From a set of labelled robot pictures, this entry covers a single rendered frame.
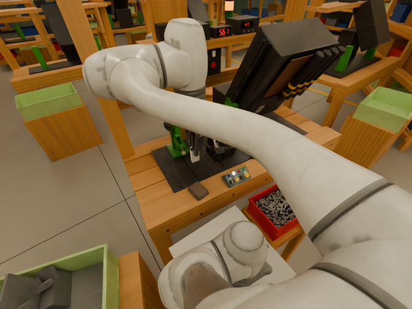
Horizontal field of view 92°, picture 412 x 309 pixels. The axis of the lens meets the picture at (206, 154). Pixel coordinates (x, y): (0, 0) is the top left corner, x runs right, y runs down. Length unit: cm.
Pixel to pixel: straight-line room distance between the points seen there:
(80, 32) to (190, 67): 73
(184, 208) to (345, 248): 92
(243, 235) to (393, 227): 54
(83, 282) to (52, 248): 132
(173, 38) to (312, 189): 42
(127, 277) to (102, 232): 119
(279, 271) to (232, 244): 33
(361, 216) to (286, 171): 8
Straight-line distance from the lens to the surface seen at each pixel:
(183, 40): 51
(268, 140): 27
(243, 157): 134
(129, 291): 110
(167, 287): 72
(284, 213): 114
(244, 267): 74
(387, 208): 23
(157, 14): 122
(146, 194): 120
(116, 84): 46
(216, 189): 114
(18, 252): 259
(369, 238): 22
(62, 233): 246
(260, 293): 19
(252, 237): 71
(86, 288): 111
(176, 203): 110
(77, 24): 116
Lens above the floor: 180
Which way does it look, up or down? 42 degrees down
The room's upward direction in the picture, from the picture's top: 2 degrees counter-clockwise
